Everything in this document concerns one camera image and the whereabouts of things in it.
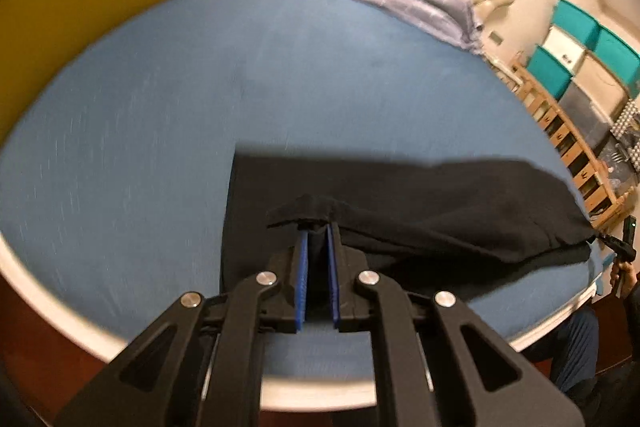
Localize black pants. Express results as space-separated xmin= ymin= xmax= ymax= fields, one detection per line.
xmin=220 ymin=150 xmax=596 ymax=299

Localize right hand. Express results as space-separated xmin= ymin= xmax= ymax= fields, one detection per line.
xmin=610 ymin=258 xmax=638 ymax=299

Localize wooden crib rail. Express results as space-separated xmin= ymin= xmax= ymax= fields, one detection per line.
xmin=509 ymin=56 xmax=636 ymax=232

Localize blue quilted bed cover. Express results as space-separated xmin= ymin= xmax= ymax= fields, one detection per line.
xmin=0 ymin=0 xmax=604 ymax=382

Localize teal and white storage cubes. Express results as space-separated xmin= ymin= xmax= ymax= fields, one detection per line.
xmin=526 ymin=0 xmax=639 ymax=148

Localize white bed frame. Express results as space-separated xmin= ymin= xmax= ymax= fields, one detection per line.
xmin=1 ymin=241 xmax=602 ymax=413

